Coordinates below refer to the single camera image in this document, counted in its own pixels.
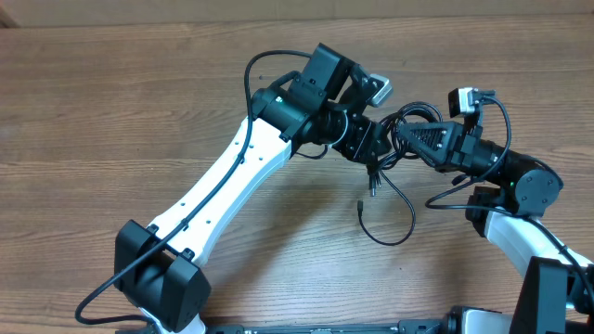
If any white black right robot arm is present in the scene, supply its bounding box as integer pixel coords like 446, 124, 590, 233
397, 122, 593, 333

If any black cable bundle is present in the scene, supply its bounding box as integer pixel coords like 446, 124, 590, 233
355, 101, 445, 247

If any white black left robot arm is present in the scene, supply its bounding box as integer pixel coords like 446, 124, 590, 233
114, 45, 393, 333

